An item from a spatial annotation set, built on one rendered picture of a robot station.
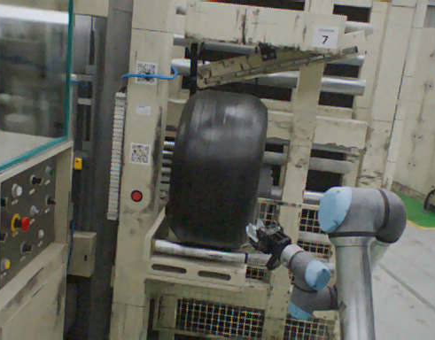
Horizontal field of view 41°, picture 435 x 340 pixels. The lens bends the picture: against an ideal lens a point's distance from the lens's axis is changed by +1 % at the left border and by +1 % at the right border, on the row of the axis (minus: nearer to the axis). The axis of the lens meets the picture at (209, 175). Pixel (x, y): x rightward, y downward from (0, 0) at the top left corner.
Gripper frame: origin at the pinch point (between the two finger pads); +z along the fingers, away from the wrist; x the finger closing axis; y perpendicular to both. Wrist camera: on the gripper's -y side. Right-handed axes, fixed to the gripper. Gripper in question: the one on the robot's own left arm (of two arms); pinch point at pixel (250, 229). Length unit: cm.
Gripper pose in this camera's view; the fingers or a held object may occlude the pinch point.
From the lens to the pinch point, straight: 194.6
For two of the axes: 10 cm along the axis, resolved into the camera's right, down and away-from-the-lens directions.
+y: -1.1, -8.5, -5.2
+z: -5.4, -3.8, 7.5
